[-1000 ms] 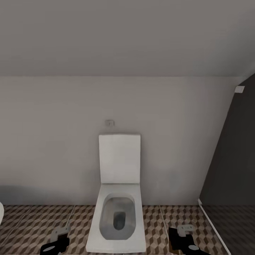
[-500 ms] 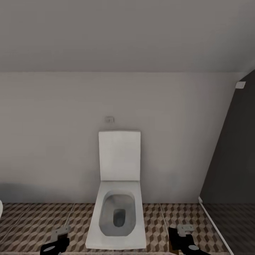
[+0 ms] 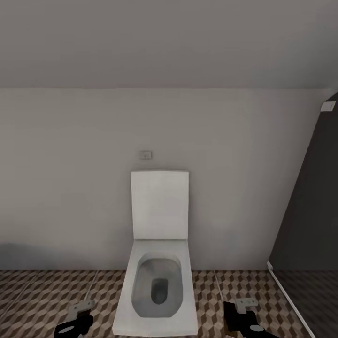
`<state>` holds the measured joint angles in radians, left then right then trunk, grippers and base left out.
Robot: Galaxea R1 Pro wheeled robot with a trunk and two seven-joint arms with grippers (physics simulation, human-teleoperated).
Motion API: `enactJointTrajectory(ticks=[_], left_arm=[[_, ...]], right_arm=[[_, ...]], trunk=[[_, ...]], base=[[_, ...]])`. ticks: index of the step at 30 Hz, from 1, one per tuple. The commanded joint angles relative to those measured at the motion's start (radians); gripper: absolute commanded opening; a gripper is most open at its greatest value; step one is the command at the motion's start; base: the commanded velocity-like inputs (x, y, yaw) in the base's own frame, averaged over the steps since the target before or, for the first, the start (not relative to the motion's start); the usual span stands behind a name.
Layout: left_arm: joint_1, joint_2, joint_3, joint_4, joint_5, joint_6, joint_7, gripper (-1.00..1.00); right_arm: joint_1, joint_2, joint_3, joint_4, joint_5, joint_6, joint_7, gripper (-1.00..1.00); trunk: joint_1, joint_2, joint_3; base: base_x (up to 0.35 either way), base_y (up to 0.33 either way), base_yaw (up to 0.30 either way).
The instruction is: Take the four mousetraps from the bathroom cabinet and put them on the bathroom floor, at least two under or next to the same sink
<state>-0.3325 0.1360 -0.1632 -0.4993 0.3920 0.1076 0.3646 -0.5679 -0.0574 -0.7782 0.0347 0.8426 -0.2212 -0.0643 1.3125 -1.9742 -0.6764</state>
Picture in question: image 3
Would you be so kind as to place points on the toilet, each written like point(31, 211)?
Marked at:
point(157, 298)

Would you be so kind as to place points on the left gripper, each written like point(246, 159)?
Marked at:
point(83, 323)

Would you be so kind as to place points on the mousetrap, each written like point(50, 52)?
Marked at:
point(229, 307)
point(83, 313)

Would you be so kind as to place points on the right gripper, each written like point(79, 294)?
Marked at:
point(235, 319)

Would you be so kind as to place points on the door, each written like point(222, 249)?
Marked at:
point(304, 257)

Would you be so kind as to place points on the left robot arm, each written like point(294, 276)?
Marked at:
point(76, 327)

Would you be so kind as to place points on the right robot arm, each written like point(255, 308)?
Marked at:
point(245, 321)

